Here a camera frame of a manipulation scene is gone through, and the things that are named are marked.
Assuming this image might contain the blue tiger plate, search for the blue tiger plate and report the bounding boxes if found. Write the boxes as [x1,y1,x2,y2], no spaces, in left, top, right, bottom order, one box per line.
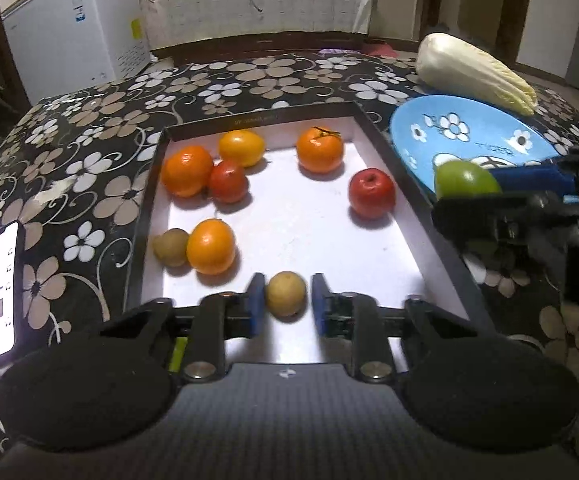
[389,94,559,191]

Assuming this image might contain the napa cabbage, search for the napa cabbage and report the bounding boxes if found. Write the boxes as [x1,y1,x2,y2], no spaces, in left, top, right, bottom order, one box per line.
[415,32,538,116]

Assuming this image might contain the red apple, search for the red apple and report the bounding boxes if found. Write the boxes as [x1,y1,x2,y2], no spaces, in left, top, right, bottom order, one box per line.
[348,168,396,220]

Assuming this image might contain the orange with stem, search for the orange with stem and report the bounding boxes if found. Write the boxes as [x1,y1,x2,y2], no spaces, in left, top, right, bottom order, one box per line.
[296,127,345,174]

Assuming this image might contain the floral black tablecloth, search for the floral black tablecloth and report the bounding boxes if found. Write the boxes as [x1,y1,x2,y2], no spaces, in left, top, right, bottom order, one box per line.
[0,49,579,461]

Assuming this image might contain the covered low cabinet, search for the covered low cabinet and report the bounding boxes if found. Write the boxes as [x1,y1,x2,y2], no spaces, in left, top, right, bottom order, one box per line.
[146,0,373,61]

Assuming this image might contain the small red tomato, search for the small red tomato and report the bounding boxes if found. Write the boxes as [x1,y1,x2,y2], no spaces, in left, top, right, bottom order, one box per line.
[208,160,249,204]

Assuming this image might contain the white chest freezer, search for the white chest freezer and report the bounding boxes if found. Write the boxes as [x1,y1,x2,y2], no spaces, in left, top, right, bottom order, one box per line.
[2,0,150,105]

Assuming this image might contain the purple plastic toy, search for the purple plastic toy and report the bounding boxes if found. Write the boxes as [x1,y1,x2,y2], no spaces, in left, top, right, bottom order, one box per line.
[319,49,359,56]

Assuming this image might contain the brown kiwi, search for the brown kiwi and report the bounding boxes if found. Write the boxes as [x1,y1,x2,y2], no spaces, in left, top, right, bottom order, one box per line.
[265,271,307,318]
[152,229,190,268]

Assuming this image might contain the green apple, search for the green apple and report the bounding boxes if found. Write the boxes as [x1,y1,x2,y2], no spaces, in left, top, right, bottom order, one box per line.
[435,159,502,200]

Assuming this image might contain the black white shallow tray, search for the black white shallow tray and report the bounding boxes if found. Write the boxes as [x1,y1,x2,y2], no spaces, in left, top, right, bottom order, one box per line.
[124,103,495,333]

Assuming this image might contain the yellow orange back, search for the yellow orange back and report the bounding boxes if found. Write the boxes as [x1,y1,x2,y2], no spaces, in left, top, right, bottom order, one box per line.
[218,130,265,168]

